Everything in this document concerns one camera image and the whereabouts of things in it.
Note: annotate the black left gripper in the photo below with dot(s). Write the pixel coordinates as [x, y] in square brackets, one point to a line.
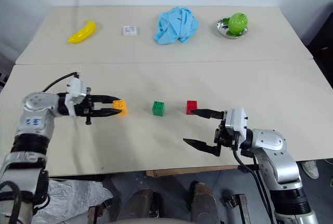
[88, 109]

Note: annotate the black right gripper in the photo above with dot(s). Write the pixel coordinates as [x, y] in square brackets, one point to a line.
[225, 138]

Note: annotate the yellow studded cube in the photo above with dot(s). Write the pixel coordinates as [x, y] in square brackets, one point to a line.
[122, 105]

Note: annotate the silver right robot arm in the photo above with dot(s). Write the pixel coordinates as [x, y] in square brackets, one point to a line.
[270, 141]

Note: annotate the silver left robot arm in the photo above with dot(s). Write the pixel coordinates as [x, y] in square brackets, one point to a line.
[36, 120]

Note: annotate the red studded cube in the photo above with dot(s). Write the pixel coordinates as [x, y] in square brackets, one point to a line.
[191, 105]

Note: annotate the green studded cube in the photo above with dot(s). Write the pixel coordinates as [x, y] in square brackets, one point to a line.
[158, 109]

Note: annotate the dark rounded brown shape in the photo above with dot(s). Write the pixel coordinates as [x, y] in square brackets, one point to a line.
[204, 203]
[139, 204]

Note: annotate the yellow toy banana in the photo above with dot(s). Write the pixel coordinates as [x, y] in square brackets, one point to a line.
[82, 33]

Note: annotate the small white printed box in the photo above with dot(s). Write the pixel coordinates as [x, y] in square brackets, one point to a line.
[130, 30]

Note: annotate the crumpled silver plastic sheet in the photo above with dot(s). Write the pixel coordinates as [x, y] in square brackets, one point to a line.
[70, 198]

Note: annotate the shiny silver metal plate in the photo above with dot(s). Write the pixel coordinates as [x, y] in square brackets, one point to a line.
[223, 27]

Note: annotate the crumpled light blue cloth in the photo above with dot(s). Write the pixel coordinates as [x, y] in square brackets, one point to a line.
[177, 26]

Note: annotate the white sneaker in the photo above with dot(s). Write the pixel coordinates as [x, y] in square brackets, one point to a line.
[310, 169]

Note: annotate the green toy apple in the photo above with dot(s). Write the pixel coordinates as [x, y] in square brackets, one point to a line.
[238, 23]

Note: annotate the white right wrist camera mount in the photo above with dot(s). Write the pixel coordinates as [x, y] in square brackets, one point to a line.
[236, 121]

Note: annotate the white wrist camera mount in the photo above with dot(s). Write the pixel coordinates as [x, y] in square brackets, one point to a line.
[236, 121]
[76, 87]

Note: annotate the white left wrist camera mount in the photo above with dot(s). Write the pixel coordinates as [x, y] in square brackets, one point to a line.
[76, 87]

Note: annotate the black metal bracket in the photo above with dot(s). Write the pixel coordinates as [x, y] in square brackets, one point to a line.
[240, 207]

